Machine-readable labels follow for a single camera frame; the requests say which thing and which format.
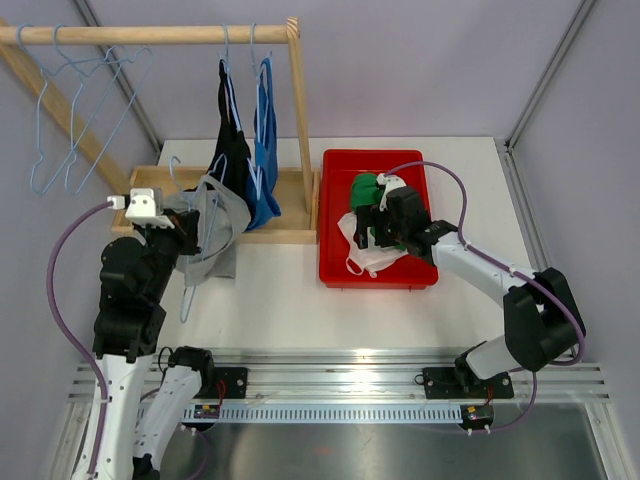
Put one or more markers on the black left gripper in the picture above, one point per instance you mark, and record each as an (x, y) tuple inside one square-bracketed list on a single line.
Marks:
[(189, 222)]

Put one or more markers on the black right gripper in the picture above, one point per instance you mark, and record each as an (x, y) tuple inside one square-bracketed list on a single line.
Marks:
[(372, 216)]

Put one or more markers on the light blue hanger of grey top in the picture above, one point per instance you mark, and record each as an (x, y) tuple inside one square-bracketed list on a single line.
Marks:
[(200, 225)]

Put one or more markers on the white camisole tank top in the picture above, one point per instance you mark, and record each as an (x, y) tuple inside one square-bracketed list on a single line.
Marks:
[(371, 260)]

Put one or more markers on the grey tank top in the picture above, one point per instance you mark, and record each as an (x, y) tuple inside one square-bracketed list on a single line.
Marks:
[(215, 235)]

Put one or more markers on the green tank top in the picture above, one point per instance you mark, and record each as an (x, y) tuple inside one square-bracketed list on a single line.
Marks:
[(364, 191)]

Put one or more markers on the light blue hanger of white top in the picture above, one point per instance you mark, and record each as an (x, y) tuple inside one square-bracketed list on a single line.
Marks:
[(50, 99)]

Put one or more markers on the light blue hanger of green top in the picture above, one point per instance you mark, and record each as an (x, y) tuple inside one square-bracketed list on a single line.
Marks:
[(87, 154)]

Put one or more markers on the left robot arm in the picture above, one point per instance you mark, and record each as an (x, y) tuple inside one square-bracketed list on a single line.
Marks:
[(121, 443)]

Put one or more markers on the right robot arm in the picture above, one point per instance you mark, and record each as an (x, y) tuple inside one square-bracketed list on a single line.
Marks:
[(541, 320)]

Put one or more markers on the black tank top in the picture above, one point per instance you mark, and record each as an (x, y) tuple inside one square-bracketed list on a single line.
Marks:
[(229, 164)]

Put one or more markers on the blue tank top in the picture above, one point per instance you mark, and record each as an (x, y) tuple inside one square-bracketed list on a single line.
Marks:
[(267, 208)]

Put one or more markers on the light blue hanger of black top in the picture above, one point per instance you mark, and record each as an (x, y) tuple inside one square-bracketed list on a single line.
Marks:
[(251, 195)]

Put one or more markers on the red plastic bin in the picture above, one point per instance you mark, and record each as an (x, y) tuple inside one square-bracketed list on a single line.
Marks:
[(339, 169)]

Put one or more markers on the wooden clothes rack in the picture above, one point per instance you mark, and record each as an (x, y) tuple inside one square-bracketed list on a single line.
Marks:
[(298, 196)]

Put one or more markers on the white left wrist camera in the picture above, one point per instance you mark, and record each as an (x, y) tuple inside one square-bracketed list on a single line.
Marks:
[(143, 207)]

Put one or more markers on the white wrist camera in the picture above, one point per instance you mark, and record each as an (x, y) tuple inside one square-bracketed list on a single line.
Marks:
[(143, 207), (388, 183)]

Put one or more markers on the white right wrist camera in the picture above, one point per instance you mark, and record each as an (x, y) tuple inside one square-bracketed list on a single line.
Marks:
[(388, 183)]

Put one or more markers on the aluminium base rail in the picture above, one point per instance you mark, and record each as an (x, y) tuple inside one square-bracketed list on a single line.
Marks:
[(357, 386)]

